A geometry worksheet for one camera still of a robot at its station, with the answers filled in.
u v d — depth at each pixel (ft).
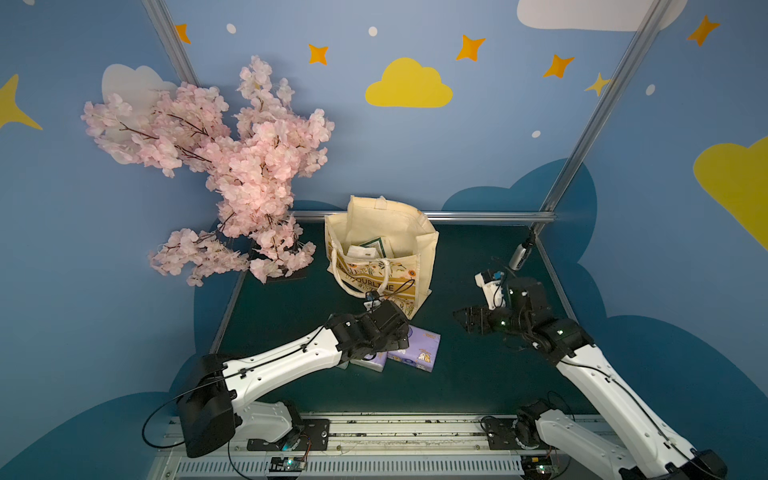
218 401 1.30
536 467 2.34
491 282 2.20
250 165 1.94
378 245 3.22
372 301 2.30
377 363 2.69
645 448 1.31
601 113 2.85
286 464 2.32
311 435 2.45
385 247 3.25
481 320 2.13
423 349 2.76
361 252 2.80
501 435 2.44
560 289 3.61
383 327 1.89
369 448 2.42
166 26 2.29
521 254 3.32
